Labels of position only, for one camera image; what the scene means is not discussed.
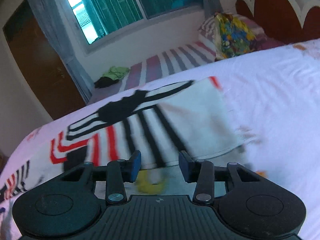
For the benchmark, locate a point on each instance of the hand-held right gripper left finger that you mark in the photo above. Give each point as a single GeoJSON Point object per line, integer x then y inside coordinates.
{"type": "Point", "coordinates": [135, 166]}

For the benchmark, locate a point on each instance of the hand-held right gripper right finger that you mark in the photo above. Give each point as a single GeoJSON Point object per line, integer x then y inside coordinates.
{"type": "Point", "coordinates": [184, 167]}

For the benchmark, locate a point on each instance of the striped knit sweater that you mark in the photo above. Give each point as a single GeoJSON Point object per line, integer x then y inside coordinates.
{"type": "Point", "coordinates": [150, 120]}

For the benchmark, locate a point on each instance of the dark cloth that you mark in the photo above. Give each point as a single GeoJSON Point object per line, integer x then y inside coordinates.
{"type": "Point", "coordinates": [105, 82]}

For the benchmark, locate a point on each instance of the green cloth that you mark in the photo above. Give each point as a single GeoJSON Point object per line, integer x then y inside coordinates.
{"type": "Point", "coordinates": [116, 72]}

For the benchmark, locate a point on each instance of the white floral bed sheet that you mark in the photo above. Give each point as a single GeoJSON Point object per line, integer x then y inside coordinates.
{"type": "Point", "coordinates": [270, 110]}

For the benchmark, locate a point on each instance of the pink grey striped bed sheet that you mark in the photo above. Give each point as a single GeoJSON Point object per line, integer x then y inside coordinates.
{"type": "Point", "coordinates": [172, 62]}

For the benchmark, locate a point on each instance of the colourful patterned pillow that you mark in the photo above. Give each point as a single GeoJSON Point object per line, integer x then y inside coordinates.
{"type": "Point", "coordinates": [233, 36]}

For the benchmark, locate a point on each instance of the striped pillow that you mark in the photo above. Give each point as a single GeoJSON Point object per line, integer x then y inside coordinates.
{"type": "Point", "coordinates": [208, 28]}

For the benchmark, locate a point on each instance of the brown wooden door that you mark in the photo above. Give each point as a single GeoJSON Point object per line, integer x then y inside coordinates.
{"type": "Point", "coordinates": [37, 60]}

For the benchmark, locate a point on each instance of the maroon cloth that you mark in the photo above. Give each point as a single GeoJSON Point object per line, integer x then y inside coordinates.
{"type": "Point", "coordinates": [265, 42]}

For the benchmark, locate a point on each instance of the window with green glass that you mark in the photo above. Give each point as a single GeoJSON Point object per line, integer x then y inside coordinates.
{"type": "Point", "coordinates": [120, 5]}

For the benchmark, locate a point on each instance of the brown white scalloped headboard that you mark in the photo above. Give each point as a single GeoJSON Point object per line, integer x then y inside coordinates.
{"type": "Point", "coordinates": [280, 7]}

